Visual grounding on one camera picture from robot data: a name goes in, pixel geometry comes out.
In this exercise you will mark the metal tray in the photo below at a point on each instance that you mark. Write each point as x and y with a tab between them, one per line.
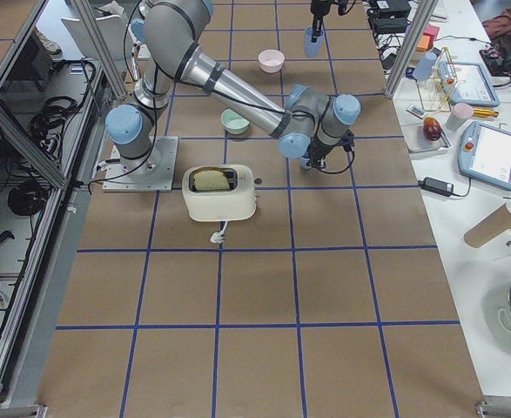
419	146

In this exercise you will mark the black power adapter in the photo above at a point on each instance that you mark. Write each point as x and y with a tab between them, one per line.
436	186

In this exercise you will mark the white cup on table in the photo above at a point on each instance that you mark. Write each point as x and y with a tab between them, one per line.
459	114

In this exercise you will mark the teach pendant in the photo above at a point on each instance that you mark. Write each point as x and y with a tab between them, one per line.
467	83
484	154

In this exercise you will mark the bread slice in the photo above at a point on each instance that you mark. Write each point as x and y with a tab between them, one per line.
210	181

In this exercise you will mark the mint green bowl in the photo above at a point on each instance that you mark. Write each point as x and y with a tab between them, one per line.
234	123

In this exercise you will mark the cream toaster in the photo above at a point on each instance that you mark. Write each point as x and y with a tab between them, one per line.
237	203

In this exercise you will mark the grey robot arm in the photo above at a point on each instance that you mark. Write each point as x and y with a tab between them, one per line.
308	128

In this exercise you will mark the light blue cup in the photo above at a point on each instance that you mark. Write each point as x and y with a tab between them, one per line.
312	44

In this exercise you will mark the aluminium frame post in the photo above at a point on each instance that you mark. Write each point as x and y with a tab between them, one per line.
419	22

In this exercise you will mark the red apple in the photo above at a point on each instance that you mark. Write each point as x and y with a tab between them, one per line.
431	129

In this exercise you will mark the cardboard tube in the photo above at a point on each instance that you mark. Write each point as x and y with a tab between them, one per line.
496	223

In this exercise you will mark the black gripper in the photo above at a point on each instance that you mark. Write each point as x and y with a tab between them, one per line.
315	153
317	18

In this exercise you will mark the teach pendant far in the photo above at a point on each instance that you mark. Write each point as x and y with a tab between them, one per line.
467	83

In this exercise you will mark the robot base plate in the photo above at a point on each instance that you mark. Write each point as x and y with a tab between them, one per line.
154	174

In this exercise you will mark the pink bowl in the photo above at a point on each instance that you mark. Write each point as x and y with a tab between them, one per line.
271	61

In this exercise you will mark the teach pendant near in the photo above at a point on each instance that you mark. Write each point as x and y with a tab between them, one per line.
484	154

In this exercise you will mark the gold wire rack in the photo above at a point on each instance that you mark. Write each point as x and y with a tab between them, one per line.
434	91

